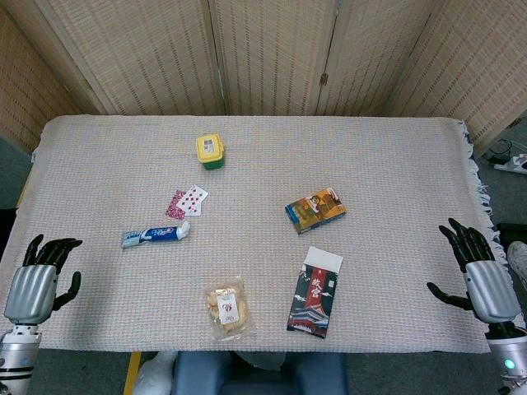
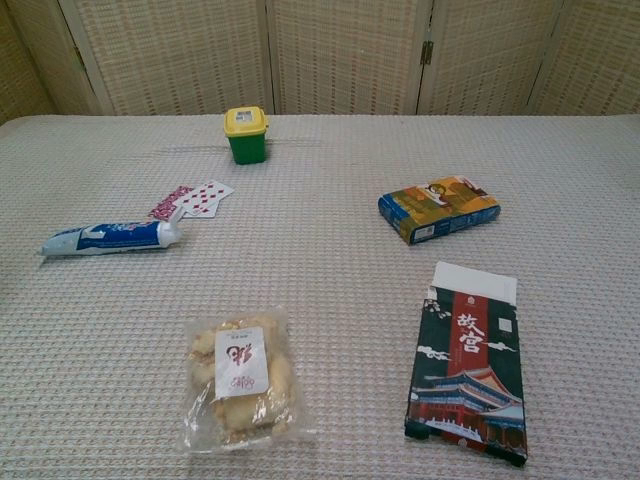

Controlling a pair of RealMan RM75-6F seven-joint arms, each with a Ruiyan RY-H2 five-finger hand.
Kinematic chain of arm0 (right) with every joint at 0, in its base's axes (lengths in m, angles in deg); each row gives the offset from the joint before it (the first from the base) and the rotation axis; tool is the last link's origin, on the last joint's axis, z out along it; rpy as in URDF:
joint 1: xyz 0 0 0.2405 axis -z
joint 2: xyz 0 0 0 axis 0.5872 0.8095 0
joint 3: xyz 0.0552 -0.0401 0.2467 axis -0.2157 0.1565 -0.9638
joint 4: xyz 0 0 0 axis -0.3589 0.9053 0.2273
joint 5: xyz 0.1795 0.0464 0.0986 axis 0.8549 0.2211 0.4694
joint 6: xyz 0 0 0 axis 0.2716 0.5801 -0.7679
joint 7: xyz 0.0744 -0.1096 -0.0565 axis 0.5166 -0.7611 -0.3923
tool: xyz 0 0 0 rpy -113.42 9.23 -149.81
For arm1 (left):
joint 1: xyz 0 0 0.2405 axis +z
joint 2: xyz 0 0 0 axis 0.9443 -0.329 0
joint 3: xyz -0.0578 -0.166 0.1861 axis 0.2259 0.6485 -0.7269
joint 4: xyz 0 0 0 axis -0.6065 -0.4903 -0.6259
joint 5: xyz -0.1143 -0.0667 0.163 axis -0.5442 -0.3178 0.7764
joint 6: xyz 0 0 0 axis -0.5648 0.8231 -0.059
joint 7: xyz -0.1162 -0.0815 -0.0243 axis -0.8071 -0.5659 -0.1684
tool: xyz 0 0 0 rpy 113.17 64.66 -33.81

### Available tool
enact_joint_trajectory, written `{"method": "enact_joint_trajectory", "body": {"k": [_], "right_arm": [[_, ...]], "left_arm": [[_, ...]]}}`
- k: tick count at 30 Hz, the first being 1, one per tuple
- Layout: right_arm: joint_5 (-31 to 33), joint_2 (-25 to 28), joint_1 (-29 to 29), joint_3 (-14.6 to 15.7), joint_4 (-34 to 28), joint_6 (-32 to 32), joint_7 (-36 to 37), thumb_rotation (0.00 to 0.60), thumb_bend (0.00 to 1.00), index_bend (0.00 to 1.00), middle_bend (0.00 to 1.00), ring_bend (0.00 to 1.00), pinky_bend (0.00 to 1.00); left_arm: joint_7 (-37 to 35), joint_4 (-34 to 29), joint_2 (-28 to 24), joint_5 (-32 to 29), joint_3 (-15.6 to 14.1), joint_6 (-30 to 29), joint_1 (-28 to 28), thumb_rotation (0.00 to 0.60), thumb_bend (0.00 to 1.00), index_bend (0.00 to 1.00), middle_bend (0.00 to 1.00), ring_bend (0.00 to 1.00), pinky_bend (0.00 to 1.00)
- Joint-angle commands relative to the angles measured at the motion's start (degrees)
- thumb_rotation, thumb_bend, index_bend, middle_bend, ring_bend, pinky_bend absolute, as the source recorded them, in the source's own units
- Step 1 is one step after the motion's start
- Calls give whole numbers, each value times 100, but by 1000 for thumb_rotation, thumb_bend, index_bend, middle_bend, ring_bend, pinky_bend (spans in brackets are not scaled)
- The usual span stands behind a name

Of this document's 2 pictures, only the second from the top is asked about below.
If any red patterned back playing card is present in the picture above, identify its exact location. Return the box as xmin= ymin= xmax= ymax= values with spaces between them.
xmin=147 ymin=184 xmax=195 ymax=222

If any white waffle tablecloth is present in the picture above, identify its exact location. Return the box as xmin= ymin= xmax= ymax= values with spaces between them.
xmin=0 ymin=113 xmax=640 ymax=480

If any clear bag of cookies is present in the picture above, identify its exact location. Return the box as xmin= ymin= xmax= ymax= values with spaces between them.
xmin=180 ymin=305 xmax=307 ymax=455

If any blue and yellow carton box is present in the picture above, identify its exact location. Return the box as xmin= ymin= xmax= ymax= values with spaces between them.
xmin=377 ymin=174 xmax=502 ymax=246

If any dark palace print box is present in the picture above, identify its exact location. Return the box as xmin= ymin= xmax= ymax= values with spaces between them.
xmin=403 ymin=260 xmax=529 ymax=469

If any blue and white toothpaste tube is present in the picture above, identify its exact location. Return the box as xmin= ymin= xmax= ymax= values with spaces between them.
xmin=37 ymin=207 xmax=187 ymax=259

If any green yellow-lidded small container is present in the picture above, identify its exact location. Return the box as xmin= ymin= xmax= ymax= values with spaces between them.
xmin=223 ymin=106 xmax=270 ymax=166

